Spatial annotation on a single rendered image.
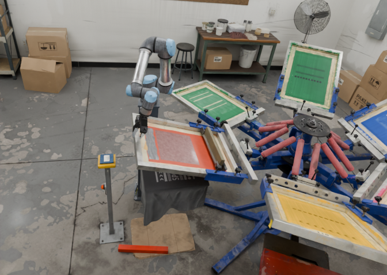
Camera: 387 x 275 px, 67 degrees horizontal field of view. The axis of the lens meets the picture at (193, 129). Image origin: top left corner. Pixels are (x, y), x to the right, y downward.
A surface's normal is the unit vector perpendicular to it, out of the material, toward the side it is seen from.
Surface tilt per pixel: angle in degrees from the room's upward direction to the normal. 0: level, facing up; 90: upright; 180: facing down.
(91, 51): 90
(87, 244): 0
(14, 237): 0
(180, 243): 0
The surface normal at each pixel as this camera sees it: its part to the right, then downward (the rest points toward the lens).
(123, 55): 0.22, 0.60
